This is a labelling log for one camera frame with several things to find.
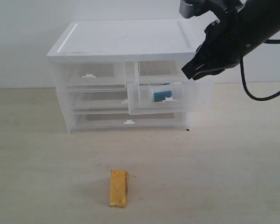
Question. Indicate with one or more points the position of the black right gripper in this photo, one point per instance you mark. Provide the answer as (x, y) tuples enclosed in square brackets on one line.
[(225, 41)]

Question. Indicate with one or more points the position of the white capped blue bottle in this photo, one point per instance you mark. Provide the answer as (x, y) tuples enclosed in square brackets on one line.
[(166, 92)]

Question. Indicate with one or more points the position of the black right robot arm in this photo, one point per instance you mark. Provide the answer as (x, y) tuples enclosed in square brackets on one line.
[(266, 21)]

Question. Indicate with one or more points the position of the white plastic drawer cabinet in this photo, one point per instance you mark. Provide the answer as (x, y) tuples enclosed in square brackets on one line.
[(117, 42)]

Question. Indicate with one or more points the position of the clear middle wide drawer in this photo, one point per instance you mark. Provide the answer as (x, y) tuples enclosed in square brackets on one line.
[(114, 101)]

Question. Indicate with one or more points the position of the yellow cheese block sponge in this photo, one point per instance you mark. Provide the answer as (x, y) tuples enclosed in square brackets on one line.
[(118, 188)]

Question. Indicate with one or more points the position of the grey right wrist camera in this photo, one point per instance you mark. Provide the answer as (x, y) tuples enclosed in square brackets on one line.
[(190, 8)]

